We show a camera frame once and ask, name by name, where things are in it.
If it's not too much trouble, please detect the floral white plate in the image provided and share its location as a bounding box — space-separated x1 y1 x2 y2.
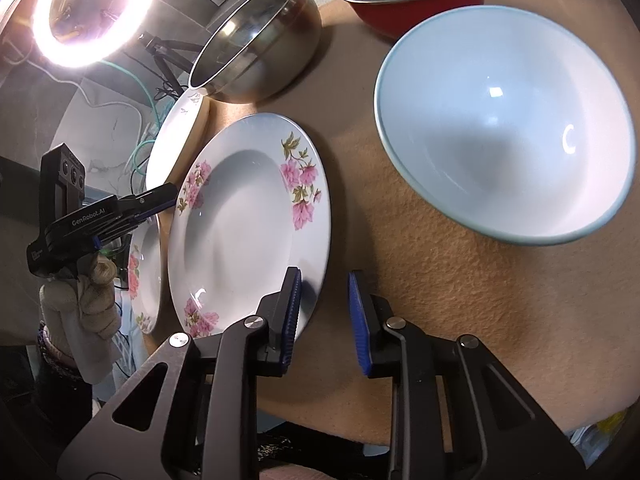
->
168 113 331 338

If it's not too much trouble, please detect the stainless steel bowl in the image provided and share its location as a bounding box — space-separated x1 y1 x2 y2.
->
189 0 322 104

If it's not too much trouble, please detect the gloved left hand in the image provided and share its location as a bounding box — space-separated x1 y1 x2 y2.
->
39 254 120 386

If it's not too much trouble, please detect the small floral plate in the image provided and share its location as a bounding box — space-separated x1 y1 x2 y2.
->
127 217 162 334

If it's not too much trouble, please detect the plain white plate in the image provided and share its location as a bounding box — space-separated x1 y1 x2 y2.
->
145 90 210 190

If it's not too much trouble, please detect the orange table mat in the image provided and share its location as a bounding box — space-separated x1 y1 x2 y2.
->
144 0 640 446

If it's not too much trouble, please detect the black mini tripod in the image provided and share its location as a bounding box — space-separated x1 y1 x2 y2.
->
138 32 203 96

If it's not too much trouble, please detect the large white blue-rimmed bowl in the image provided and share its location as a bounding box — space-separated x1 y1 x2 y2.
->
373 6 636 246

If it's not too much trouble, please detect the white cable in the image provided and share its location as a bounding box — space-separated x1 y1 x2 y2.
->
24 56 156 126

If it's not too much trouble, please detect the teal cable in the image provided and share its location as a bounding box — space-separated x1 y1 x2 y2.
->
96 58 166 181

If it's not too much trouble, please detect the ring light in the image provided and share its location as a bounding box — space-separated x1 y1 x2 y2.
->
32 0 154 68

